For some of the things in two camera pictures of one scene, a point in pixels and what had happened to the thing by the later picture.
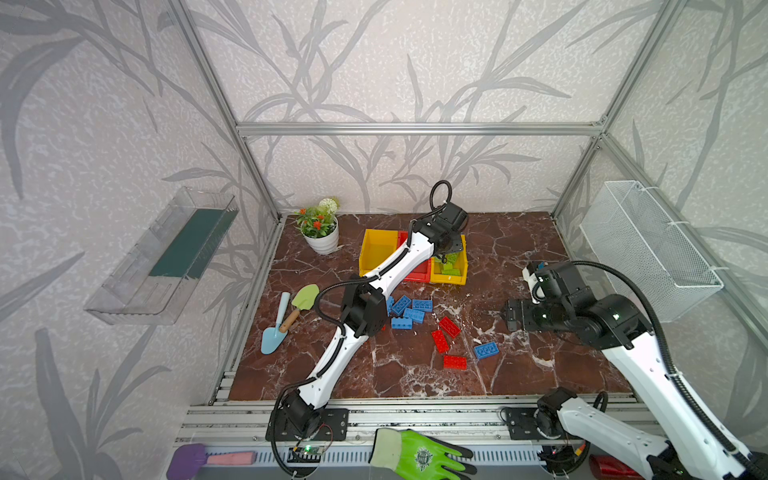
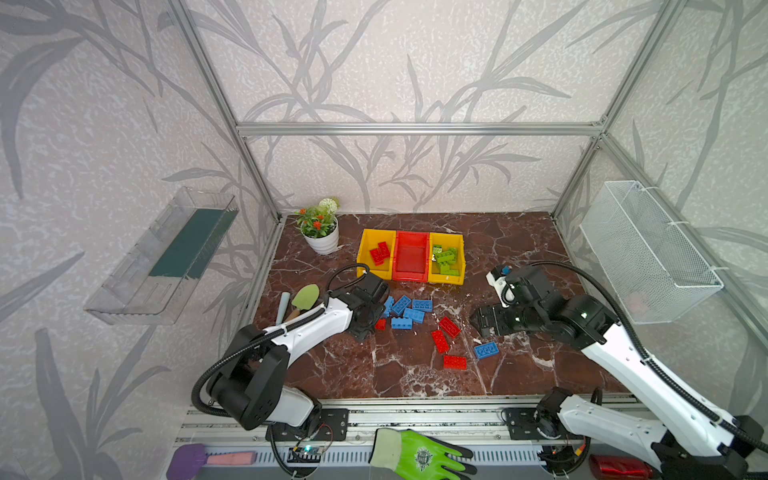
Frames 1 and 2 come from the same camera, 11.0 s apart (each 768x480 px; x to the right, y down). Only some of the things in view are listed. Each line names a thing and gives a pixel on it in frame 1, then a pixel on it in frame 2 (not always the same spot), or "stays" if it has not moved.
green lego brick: [450, 271] stays
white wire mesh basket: [639, 245] stays
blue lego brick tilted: [401, 303] stays
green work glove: [411, 455] stays
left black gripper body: [452, 245] to [368, 315]
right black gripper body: [517, 312] to [489, 319]
